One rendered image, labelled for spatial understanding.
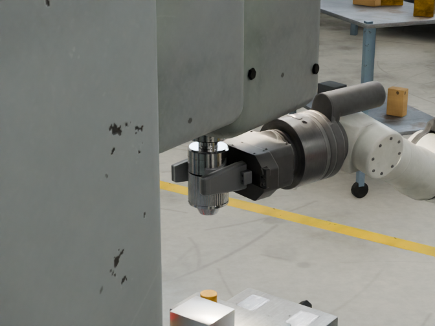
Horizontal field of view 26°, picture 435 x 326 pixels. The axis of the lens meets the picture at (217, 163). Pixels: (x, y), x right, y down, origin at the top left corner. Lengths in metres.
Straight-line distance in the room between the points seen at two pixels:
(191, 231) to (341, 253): 0.66
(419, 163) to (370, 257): 2.59
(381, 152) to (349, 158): 0.04
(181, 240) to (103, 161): 3.45
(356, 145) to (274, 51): 0.26
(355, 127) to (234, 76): 0.34
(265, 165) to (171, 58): 0.30
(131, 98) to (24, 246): 0.11
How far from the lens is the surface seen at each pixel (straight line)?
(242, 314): 1.21
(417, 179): 1.32
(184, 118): 0.81
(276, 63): 0.96
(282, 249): 3.92
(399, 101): 4.72
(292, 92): 1.00
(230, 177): 1.05
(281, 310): 1.31
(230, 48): 0.85
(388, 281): 3.69
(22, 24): 0.49
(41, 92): 0.51
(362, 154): 1.17
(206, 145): 1.05
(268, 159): 1.06
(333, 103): 1.15
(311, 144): 1.12
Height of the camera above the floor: 1.59
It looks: 19 degrees down
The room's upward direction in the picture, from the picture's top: straight up
